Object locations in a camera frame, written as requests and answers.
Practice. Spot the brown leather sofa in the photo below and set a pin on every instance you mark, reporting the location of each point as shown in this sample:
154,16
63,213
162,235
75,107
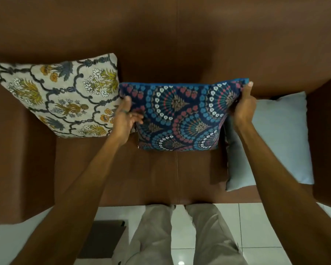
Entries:
168,38

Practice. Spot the plain light blue cushion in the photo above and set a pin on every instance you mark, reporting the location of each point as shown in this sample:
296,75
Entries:
281,135

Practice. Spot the person's left fingers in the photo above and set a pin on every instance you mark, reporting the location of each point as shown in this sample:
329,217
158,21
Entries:
132,117

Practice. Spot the person's left forearm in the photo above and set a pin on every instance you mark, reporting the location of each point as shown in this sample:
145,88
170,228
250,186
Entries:
71,206

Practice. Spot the person's right forearm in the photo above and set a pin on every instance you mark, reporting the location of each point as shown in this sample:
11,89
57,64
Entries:
286,201

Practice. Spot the person's right thumb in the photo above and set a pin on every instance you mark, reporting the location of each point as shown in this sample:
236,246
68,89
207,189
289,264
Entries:
248,89

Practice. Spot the cream floral cushion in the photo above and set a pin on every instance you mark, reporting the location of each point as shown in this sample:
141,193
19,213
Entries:
63,93

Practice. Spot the beige trousers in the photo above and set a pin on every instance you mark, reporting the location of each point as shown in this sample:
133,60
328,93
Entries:
154,237

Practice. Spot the blue patterned cushion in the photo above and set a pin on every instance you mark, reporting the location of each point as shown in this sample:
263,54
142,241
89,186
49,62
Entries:
182,115

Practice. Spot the person's left hand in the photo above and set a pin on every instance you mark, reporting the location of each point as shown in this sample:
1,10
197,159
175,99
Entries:
124,124

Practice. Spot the person's right hand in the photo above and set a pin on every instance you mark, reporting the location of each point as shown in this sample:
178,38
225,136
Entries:
244,110

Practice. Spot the dark grey floor mat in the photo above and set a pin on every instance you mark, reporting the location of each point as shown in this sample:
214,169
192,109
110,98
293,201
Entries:
102,240

